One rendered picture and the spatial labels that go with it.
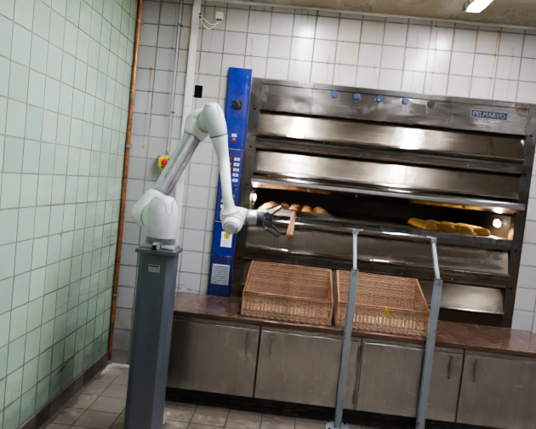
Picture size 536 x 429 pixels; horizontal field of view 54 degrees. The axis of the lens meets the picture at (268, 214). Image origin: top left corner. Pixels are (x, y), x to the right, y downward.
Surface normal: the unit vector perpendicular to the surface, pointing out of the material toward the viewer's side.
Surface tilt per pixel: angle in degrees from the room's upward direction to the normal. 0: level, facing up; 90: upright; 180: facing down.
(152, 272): 90
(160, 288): 90
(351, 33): 90
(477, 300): 70
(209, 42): 90
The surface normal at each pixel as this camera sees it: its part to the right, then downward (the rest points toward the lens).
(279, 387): -0.05, 0.05
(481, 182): -0.02, -0.29
